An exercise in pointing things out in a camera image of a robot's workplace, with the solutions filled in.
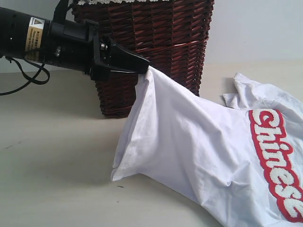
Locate grey left wrist camera module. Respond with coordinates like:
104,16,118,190
53,0,69,24

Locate white t-shirt with red lettering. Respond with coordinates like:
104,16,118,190
111,67,303,227

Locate dark brown wicker basket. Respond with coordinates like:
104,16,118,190
71,0,215,119

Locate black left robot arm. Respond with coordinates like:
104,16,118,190
0,7,149,81

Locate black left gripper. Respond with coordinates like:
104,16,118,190
40,20,150,81

